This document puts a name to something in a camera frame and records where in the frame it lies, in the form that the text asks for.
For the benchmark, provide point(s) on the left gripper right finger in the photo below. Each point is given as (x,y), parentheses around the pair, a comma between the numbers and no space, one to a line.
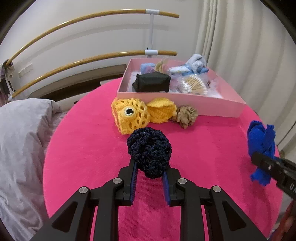
(207,214)

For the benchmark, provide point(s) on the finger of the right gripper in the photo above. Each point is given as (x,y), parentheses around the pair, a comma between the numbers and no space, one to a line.
(267,164)

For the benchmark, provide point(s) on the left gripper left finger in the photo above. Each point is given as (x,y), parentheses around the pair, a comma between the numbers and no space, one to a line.
(92,214)

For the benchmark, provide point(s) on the blue fuzzy knit item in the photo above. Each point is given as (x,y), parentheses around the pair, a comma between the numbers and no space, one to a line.
(261,139)

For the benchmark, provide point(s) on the navy crochet scrunchie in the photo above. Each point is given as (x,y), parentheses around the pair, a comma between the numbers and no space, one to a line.
(151,150)

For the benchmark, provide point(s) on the beige fabric scrunchie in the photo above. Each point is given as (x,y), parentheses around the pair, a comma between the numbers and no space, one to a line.
(186,116)

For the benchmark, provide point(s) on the yellow crochet piece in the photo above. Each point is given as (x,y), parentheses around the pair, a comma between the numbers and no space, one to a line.
(161,110)

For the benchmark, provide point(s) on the person's right hand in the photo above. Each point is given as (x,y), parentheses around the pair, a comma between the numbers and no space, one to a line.
(286,228)

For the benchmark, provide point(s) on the clear plastic bag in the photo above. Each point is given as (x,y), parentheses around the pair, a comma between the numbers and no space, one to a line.
(211,88)

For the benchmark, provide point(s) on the cotton swabs bag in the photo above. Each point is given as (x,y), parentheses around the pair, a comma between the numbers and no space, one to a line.
(192,84)

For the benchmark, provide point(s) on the pink shallow box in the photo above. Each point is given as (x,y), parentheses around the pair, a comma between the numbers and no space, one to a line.
(226,103)

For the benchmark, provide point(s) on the grey pillow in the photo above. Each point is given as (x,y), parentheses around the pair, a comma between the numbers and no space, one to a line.
(26,129)

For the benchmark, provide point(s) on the light blue white cloth bundle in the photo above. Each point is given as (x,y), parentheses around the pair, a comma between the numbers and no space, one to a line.
(195,65)

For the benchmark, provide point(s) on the white curtain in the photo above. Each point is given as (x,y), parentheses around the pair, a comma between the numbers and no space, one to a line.
(247,45)

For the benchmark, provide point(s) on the low tv cabinet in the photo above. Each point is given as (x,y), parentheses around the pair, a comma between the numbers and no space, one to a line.
(79,83)

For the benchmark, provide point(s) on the black pouch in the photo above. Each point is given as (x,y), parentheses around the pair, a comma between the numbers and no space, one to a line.
(152,82)

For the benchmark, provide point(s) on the pastel fabric scrunchie bundle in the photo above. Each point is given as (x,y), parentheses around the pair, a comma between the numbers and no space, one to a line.
(160,67)

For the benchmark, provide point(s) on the lower wooden ballet bar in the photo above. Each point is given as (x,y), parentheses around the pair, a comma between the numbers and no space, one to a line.
(90,60)

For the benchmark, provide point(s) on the wooden ballet bar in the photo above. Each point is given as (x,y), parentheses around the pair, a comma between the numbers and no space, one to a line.
(91,16)
(90,60)

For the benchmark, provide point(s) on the clothes hanging on barre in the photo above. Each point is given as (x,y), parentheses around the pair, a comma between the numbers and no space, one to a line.
(6,87)

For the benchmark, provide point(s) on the white barre stand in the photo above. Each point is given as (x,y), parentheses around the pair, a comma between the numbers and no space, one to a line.
(150,34)

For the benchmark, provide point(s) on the upper wooden ballet bar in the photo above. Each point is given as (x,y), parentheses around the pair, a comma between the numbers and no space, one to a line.
(91,16)

